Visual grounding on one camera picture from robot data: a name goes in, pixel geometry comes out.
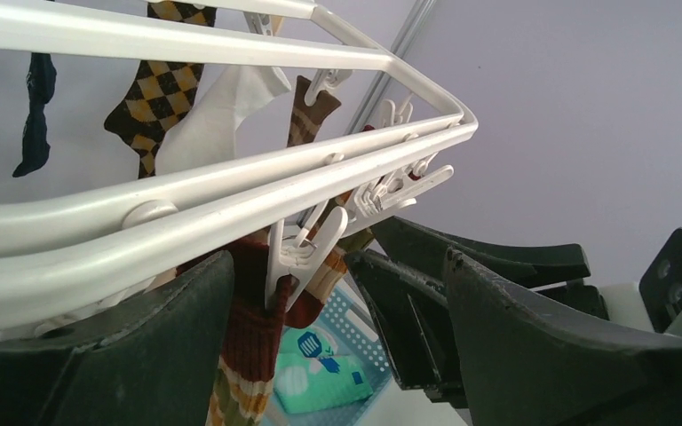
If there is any striped brown green sock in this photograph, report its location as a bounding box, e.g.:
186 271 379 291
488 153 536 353
287 75 342 147

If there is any white plastic sock hanger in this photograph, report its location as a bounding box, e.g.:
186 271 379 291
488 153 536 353
0 1 479 331

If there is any blue plastic basket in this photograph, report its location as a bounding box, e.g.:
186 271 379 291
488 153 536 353
262 282 392 425

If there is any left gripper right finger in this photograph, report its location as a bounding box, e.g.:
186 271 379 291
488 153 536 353
443 248 682 425

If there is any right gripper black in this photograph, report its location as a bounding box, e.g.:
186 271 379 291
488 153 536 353
372 217 609 320

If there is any navy sock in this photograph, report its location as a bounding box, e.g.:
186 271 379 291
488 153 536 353
12 52 57 178

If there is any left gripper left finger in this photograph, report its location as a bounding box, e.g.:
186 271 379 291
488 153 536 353
0 251 234 425

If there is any dark argyle sock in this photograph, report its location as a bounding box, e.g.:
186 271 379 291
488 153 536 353
103 0 218 179

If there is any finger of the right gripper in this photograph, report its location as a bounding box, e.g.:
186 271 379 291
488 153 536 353
345 250 468 409

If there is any plain white sock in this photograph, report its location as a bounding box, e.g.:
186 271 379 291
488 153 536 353
155 66 291 176

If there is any green white sock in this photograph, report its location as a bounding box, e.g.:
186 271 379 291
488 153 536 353
274 327 374 414

